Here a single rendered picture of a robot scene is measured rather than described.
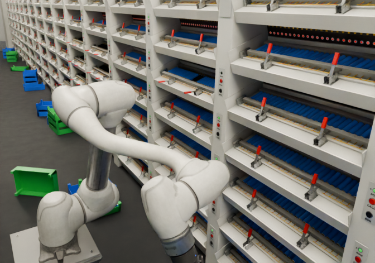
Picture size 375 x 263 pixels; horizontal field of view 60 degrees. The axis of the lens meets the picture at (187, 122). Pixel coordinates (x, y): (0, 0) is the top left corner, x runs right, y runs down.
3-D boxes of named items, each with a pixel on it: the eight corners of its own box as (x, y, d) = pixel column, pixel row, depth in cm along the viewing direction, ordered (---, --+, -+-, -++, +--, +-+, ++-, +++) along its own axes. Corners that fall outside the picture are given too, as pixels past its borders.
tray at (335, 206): (349, 237, 100) (347, 205, 93) (226, 160, 148) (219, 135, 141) (388, 199, 107) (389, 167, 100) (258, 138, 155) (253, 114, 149)
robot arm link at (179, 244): (152, 241, 89) (160, 259, 90) (179, 238, 85) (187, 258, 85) (168, 222, 97) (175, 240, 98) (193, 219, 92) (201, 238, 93)
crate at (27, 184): (21, 190, 242) (14, 196, 235) (17, 166, 235) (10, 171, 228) (59, 194, 239) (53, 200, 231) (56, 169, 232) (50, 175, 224)
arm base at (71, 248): (38, 270, 141) (37, 260, 139) (38, 237, 160) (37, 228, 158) (82, 259, 148) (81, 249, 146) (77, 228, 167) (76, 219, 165)
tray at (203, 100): (216, 113, 149) (211, 95, 144) (155, 85, 197) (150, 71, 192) (248, 93, 156) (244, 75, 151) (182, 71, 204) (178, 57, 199)
